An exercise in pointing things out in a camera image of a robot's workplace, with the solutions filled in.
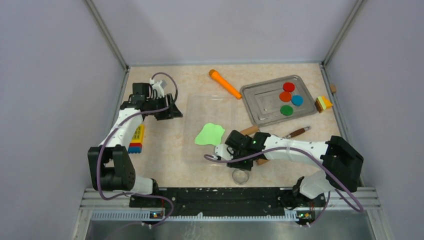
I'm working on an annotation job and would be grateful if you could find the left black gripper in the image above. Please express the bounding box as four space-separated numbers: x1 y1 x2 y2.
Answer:
145 93 182 121

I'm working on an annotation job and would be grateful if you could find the wooden double-ended roller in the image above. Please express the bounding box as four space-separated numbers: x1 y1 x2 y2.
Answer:
240 125 269 166

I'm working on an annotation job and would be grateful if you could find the clear round cutter ring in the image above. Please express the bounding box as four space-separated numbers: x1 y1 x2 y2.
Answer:
231 168 250 186

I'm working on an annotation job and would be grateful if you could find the green dough lump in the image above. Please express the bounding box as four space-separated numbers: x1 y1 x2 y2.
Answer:
194 123 225 146

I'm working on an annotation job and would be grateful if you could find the clear plastic tray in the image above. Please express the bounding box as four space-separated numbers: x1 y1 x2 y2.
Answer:
181 94 238 167

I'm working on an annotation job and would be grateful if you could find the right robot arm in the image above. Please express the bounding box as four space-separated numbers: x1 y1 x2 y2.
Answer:
214 130 364 206

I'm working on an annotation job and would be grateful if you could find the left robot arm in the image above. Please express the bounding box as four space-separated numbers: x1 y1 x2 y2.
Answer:
87 79 183 207

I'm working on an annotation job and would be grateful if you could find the green dough disc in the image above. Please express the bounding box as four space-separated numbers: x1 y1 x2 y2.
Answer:
279 105 294 117

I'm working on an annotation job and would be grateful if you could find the orange dough disc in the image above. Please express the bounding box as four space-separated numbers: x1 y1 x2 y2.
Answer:
279 91 292 103

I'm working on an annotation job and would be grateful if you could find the blue dough disc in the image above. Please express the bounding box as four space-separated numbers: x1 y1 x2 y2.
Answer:
291 95 304 106

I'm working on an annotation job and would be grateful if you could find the red dough disc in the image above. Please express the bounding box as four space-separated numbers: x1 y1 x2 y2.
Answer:
283 82 296 93

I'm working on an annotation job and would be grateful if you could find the yellow red blue toy brick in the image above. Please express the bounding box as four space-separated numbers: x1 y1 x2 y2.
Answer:
127 124 145 154

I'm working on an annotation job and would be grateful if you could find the stainless steel tray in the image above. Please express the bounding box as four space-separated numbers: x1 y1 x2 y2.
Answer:
240 75 318 127

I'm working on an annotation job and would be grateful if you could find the orange plastic rolling pin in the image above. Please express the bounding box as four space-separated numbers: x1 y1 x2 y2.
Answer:
208 69 242 100

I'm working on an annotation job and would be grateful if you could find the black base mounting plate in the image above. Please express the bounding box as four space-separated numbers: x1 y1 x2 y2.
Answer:
129 187 326 217

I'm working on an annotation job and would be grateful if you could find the orange yellow foam block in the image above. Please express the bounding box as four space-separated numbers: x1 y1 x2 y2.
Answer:
314 95 333 113

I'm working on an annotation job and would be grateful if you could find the small wooden block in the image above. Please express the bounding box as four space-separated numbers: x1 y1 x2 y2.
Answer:
329 83 337 94

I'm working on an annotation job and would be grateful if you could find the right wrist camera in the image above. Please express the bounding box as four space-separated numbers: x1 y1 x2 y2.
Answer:
214 144 234 161

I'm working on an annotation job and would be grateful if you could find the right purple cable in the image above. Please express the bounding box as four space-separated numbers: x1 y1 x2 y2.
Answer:
203 147 365 228

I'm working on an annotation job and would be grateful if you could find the purple cable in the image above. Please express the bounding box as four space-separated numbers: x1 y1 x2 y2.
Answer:
96 72 179 229
203 147 365 228

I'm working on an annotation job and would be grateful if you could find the metal scraper wooden handle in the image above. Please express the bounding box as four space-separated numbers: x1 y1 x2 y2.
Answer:
283 125 311 139

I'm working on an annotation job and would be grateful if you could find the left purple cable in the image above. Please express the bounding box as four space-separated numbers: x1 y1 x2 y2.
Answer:
96 72 179 229

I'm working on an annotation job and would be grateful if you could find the aluminium frame rail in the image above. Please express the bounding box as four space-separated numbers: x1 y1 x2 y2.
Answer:
73 187 392 240

